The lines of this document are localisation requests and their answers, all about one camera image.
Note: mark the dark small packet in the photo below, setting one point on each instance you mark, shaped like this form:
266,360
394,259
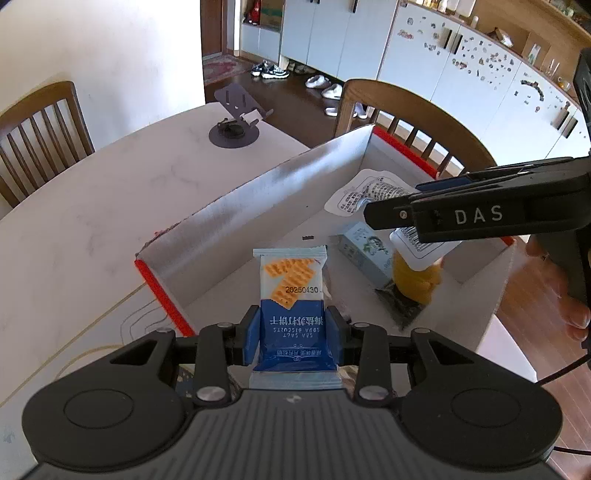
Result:
401,307

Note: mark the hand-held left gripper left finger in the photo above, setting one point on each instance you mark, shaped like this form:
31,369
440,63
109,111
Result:
251,332

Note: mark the yellow soft toy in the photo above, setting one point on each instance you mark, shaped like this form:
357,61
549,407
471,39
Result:
418,284

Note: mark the dark grey phone stand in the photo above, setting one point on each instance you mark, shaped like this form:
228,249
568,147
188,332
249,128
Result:
233,134

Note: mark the wooden wall shelving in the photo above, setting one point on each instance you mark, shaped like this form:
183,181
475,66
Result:
517,18

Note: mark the white round desktop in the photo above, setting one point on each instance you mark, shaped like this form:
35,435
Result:
92,207

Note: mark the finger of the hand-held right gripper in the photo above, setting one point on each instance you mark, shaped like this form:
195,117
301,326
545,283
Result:
443,184
388,214

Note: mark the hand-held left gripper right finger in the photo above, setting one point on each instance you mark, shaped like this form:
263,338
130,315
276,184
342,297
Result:
334,332

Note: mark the brown cardboard carton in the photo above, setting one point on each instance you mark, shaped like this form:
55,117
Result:
272,16

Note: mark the red cardboard box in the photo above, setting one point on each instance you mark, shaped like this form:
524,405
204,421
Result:
277,198

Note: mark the white slipper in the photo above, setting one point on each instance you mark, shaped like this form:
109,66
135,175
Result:
332,110
332,91
360,110
316,82

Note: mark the white cabinet row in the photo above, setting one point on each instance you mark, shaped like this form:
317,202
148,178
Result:
323,32

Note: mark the dark sneaker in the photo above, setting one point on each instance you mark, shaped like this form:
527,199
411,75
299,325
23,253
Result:
277,71
258,69

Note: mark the person's right hand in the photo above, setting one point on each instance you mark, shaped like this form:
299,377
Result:
577,318

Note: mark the light blue small carton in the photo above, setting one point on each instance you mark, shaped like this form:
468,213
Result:
364,249

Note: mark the blue cracker packet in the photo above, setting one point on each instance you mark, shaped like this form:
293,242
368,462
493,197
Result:
291,295

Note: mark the wooden slat-back chair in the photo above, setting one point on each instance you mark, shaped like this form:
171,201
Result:
41,99
415,99

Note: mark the red patterned rug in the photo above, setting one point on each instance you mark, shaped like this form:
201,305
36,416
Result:
221,69

